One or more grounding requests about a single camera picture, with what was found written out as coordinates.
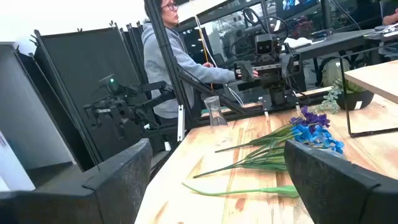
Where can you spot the grey door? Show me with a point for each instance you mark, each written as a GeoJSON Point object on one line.
{"type": "Point", "coordinates": [31, 109]}

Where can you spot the person's eyeglasses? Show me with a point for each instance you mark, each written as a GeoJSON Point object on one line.
{"type": "Point", "coordinates": [169, 6]}

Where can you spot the blue artificial flower bunch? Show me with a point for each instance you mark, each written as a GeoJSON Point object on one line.
{"type": "Point", "coordinates": [306, 133]}

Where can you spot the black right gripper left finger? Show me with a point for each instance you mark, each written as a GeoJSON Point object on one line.
{"type": "Point", "coordinates": [118, 193]}

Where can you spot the computer monitor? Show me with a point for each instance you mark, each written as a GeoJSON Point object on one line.
{"type": "Point", "coordinates": [295, 6]}

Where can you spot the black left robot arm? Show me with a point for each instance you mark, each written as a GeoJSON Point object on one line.
{"type": "Point", "coordinates": [275, 95]}

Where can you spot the green flower stem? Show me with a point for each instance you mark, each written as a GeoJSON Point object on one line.
{"type": "Point", "coordinates": [236, 191]}

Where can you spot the clear glass vase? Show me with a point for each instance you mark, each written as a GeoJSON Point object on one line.
{"type": "Point", "coordinates": [216, 118]}

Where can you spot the grey desk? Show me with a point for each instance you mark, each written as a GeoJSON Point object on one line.
{"type": "Point", "coordinates": [335, 42]}

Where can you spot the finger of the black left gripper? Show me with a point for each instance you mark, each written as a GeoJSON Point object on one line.
{"type": "Point", "coordinates": [244, 71]}
{"type": "Point", "coordinates": [287, 65]}

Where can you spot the succulent plant in black pot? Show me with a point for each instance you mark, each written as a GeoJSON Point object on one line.
{"type": "Point", "coordinates": [354, 99]}

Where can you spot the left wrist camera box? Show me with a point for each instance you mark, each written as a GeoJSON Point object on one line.
{"type": "Point", "coordinates": [264, 44]}

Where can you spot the person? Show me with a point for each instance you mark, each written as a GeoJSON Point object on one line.
{"type": "Point", "coordinates": [391, 18]}
{"type": "Point", "coordinates": [161, 62]}

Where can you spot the grey-green backpack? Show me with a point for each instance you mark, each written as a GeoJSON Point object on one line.
{"type": "Point", "coordinates": [331, 73]}

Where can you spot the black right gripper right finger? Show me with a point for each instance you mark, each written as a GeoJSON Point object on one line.
{"type": "Point", "coordinates": [335, 196]}

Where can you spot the wooden shelf with black frame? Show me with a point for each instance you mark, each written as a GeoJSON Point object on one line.
{"type": "Point", "coordinates": [373, 77]}

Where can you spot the black folding partition panels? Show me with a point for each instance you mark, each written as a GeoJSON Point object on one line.
{"type": "Point", "coordinates": [84, 62]}

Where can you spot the white cloth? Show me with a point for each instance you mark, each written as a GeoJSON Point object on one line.
{"type": "Point", "coordinates": [297, 42]}

